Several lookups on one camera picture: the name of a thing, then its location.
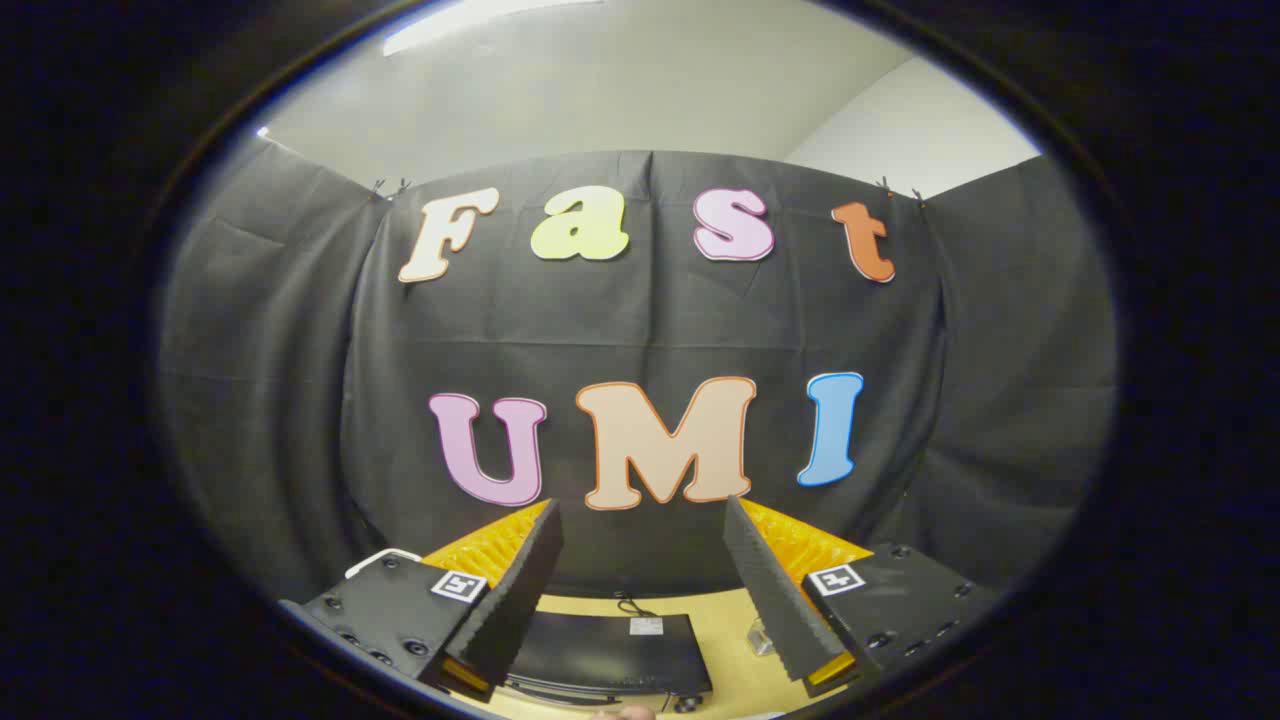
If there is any white bread toaster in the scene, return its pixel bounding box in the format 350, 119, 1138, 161
345, 547, 423, 581

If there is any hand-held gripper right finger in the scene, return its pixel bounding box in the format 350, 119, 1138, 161
722, 495, 1001, 699

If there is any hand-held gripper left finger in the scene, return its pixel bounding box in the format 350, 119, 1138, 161
278, 498, 564, 703

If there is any black toaster oven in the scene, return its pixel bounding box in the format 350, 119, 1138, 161
500, 610, 714, 713

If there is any black backdrop cloth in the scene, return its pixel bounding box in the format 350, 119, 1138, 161
158, 135, 1119, 606

